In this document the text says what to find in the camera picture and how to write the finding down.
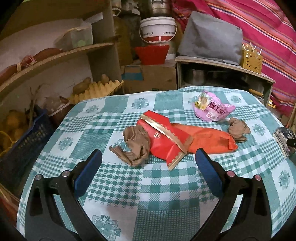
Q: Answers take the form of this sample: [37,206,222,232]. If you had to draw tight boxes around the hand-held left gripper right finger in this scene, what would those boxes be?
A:
[195,148,272,241]

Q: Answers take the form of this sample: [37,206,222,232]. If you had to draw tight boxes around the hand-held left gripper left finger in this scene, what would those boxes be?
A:
[24,149,103,241]

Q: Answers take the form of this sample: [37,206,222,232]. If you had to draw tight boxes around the orange plastic bag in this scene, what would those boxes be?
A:
[171,123,238,154]

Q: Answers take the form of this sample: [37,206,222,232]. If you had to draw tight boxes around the small brown paper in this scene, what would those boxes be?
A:
[228,117,251,142]

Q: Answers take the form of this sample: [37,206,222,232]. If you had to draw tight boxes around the large brown paper bag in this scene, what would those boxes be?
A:
[109,126,151,167]

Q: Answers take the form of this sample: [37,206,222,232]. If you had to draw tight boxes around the red paper bag gold trim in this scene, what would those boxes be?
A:
[137,110,193,171]

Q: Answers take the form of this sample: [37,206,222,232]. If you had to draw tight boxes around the pink snack bag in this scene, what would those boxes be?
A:
[192,91,236,122]

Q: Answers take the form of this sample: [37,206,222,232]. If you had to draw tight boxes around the green checked tablecloth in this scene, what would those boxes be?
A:
[16,86,296,241]

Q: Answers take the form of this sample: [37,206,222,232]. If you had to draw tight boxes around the blue plastic crate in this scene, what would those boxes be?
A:
[0,108,55,186]

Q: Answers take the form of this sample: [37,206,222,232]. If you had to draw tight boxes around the brown woven basket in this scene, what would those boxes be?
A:
[45,96,71,126]

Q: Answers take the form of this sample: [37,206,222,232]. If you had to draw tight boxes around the yellow egg tray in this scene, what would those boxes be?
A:
[69,80,125,105]

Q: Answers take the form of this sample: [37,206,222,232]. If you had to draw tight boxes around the large potato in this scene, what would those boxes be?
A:
[73,77,92,94]

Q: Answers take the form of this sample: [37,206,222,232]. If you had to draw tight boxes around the yellow fruit in mesh bag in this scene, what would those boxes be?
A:
[0,110,29,153]

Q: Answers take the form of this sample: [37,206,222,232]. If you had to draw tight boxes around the yellow utensil holder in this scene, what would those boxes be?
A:
[242,49,263,74]

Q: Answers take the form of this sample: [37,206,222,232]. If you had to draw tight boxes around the steel pot in cabinet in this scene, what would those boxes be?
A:
[185,68,207,86]

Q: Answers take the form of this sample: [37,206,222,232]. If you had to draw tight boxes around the wooden cabinet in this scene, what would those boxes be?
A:
[174,55,277,109]

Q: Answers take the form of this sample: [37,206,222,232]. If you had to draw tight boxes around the bundle of chopsticks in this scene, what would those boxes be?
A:
[242,42,263,56]

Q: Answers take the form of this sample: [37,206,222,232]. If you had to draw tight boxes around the cardboard box with blue label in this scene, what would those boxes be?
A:
[120,65,177,94]

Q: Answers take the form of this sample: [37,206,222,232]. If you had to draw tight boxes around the wooden shelf unit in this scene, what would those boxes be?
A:
[0,0,130,112]

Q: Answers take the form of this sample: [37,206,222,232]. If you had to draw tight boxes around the pink striped curtain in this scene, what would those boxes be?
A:
[171,0,296,116]

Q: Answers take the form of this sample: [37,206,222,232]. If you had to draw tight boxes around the dried sausage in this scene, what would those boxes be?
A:
[32,47,63,62]
[0,64,19,79]

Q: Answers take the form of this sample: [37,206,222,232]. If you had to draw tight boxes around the red plastic basket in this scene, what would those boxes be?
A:
[134,44,170,65]

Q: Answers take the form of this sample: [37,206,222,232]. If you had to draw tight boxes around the clear plastic box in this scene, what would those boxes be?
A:
[54,27,93,51]

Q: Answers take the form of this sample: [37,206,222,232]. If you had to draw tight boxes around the grey cushion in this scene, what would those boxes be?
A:
[178,11,243,65]

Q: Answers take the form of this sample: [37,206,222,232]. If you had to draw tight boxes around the yellow oil bottle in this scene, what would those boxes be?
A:
[112,8,133,66]

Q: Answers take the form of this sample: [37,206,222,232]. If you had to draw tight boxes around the white bucket with handle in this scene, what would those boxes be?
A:
[139,16,178,44]

